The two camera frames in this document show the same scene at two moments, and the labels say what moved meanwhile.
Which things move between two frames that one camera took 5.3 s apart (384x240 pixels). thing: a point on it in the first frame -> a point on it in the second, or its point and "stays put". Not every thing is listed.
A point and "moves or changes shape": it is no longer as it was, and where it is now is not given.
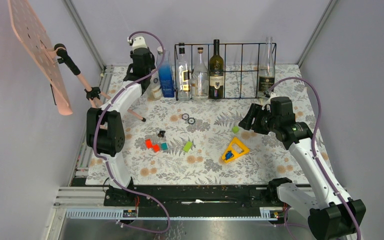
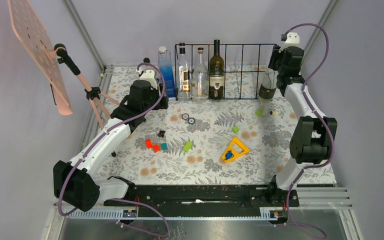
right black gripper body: [264, 121] -> [275, 60]
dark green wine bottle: [216, 82] stays put
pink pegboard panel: [27, 26] stays put
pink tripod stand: [93, 94] stays put
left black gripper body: [151, 66] -> [154, 98]
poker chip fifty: [191, 121] stays put
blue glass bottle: [166, 73] stays put
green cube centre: [235, 129] stays put
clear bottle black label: [267, 70] moves or changes shape
